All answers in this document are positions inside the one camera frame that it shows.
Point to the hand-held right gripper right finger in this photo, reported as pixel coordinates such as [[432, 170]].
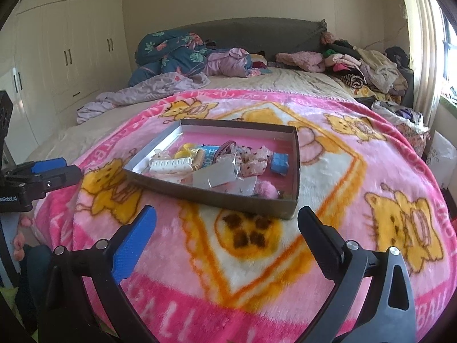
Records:
[[321, 244]]

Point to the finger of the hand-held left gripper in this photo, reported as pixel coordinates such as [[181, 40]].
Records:
[[60, 178], [48, 166]]

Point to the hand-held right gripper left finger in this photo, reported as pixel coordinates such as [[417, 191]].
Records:
[[134, 246]]

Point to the pink fluffy pompom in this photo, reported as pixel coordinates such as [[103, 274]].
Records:
[[267, 190]]

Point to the white hair claw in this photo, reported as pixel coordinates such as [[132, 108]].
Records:
[[171, 167]]

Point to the shallow cardboard box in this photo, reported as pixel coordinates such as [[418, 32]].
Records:
[[214, 200]]

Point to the white card packet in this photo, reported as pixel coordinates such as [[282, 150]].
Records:
[[242, 185]]

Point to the clear plastic packet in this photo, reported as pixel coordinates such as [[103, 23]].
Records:
[[214, 175]]

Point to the yellow rings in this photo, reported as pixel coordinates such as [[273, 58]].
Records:
[[185, 151]]

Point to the brown hair clip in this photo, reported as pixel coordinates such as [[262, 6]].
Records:
[[225, 150]]

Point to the pink cartoon printed blanket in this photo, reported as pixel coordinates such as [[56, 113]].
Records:
[[339, 171]]

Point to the small blue box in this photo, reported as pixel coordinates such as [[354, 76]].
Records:
[[279, 162]]

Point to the pearl hair ornament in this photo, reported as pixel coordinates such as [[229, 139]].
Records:
[[160, 156]]

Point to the dotted fabric bow scrunchie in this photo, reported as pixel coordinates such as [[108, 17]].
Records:
[[255, 160]]

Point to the cream wardrobe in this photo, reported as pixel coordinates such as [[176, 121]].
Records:
[[64, 50]]

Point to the lilac bed sheet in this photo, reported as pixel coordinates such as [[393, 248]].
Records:
[[142, 91]]

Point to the bag of clothes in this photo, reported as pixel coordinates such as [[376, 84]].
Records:
[[403, 118]]

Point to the dark blue floral quilt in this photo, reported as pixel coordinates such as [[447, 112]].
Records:
[[167, 53]]

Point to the beige bed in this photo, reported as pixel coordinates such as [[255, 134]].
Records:
[[303, 80]]

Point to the pink fluffy garment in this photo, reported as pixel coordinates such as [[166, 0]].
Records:
[[303, 60]]

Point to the pile of clothes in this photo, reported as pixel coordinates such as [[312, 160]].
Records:
[[371, 66]]

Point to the lilac pink garment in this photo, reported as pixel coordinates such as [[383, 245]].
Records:
[[232, 62]]

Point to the grey bed headboard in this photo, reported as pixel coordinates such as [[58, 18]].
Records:
[[257, 34]]

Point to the window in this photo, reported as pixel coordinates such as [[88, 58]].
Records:
[[451, 53]]

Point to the cream curtain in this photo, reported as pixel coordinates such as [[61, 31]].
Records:
[[421, 32]]

